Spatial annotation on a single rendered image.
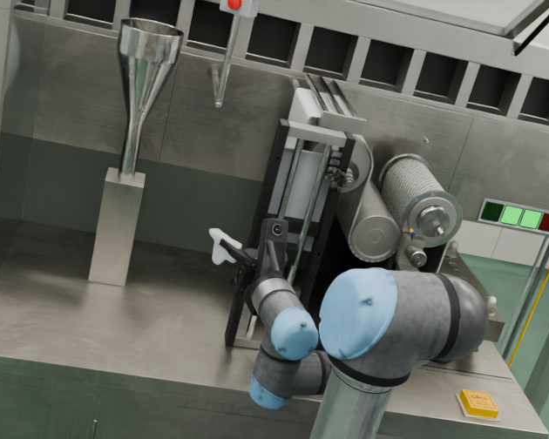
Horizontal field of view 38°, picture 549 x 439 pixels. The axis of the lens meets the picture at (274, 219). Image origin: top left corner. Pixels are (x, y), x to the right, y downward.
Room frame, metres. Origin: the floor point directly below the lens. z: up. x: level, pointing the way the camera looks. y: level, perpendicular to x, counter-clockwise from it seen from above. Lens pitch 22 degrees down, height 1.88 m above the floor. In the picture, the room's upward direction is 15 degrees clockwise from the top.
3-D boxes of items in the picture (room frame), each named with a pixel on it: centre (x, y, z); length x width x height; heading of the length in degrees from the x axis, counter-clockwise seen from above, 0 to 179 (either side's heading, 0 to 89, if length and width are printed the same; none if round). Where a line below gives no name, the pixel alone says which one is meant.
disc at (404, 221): (1.77, -0.36, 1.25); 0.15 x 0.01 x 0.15; 101
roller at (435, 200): (1.89, -0.34, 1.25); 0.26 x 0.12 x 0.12; 11
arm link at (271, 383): (1.18, -0.08, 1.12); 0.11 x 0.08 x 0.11; 114
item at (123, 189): (1.74, 0.37, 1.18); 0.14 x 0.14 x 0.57
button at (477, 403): (1.57, -0.56, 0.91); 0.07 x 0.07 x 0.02; 11
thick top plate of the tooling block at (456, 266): (1.97, -0.51, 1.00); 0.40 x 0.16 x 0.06; 11
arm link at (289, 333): (1.17, -0.07, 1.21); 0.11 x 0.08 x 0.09; 24
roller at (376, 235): (1.87, -0.22, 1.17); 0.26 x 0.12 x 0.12; 11
